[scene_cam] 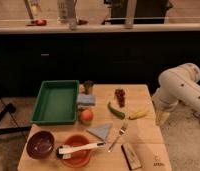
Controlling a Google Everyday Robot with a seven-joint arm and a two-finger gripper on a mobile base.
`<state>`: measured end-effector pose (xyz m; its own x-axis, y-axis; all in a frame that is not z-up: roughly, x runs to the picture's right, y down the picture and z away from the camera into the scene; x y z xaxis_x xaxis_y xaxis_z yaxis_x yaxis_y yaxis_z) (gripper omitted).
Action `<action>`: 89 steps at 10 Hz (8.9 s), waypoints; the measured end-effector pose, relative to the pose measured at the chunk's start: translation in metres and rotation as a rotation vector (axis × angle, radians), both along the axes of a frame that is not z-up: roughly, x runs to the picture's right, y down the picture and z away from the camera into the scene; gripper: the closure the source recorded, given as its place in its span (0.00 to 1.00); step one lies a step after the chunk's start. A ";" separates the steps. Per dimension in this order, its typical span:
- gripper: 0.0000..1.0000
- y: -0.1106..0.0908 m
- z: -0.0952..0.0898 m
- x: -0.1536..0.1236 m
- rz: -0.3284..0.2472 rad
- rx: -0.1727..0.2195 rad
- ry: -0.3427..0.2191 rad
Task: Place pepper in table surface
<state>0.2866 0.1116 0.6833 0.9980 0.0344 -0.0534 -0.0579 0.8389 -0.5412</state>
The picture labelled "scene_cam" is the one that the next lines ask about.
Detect green pepper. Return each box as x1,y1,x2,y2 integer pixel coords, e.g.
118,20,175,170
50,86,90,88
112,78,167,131
107,102,125,119

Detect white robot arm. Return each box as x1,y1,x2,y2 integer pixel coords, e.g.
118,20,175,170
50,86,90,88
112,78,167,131
152,63,200,126

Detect yellow banana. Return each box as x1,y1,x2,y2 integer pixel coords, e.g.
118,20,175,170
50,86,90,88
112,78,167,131
128,111,147,120

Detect silver fork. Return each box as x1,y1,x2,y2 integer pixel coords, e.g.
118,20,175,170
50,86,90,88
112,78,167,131
108,123,128,153

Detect red grape bunch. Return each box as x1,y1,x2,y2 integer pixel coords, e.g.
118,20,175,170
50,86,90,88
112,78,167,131
115,89,125,108

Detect black and wood block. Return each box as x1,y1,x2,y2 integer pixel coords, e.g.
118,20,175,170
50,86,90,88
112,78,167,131
121,143,142,171

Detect blue triangular cloth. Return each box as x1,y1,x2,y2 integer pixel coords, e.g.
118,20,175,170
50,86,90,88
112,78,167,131
87,123,112,141

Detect blue sponge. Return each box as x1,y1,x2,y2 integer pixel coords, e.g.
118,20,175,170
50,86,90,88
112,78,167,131
77,94,95,106

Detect orange peach fruit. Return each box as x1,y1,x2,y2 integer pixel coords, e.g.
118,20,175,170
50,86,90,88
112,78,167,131
80,109,94,125

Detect small metal cup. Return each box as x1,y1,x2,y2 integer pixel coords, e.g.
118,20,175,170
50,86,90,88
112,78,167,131
83,80,94,94

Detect orange bowl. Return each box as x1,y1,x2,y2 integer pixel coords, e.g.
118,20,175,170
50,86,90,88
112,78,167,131
62,134,91,168

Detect green plastic tray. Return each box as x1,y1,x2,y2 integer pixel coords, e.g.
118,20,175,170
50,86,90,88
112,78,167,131
31,80,79,125

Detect purple bowl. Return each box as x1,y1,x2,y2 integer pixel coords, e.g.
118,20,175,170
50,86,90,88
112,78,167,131
26,131,54,159

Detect white handled brush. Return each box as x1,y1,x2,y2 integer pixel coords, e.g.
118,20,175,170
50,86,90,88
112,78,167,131
56,142,105,159

